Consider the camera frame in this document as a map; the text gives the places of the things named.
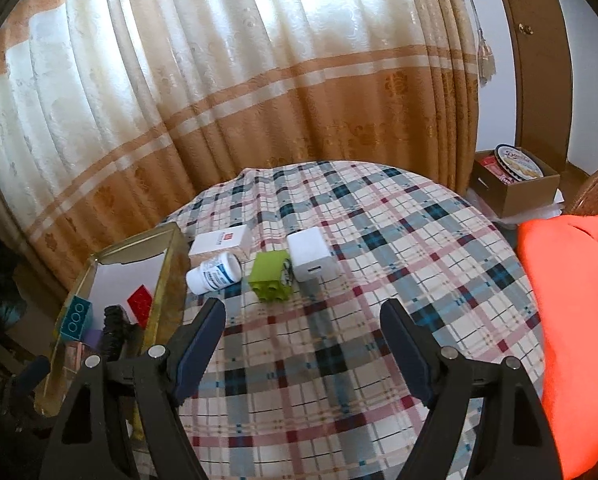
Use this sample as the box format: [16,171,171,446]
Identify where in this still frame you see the teal toy brick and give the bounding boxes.
[59,296,93,341]

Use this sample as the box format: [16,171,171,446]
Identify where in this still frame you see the black ribbed brush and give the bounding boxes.
[99,304,130,362]

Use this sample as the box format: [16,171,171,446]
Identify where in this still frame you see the red toy brick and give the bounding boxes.
[126,285,154,330]

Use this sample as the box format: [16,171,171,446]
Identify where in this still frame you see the white pill bottle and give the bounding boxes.
[186,252,242,296]

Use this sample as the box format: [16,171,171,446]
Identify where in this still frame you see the green football toy brick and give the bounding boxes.
[248,250,292,302]

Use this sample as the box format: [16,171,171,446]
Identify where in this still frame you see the white box red logo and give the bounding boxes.
[188,226,252,266]

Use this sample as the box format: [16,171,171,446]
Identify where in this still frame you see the white charger cube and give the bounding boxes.
[287,226,340,283]

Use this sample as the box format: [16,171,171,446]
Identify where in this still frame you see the purple block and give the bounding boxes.
[83,328,102,352]

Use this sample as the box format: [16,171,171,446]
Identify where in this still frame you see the white paper tray liner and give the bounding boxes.
[88,252,165,324]

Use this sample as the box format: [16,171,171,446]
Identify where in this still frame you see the gold metal tray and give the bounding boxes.
[35,222,190,416]

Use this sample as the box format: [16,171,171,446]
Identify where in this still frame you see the orange cushion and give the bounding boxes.
[517,214,598,479]

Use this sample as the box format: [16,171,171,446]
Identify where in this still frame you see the plaid tablecloth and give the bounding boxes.
[170,162,544,479]

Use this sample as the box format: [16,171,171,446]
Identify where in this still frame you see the cardboard box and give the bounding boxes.
[470,146,560,218]

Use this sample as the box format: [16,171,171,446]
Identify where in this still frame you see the round cookie tin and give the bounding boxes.
[494,144,544,181]

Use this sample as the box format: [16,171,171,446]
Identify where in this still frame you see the cream and orange curtain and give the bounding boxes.
[0,0,478,286]

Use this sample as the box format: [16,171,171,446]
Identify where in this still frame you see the curtain tassel tieback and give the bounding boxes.
[469,0,496,87]

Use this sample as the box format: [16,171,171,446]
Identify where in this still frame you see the brown wooden door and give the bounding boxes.
[502,0,572,171]

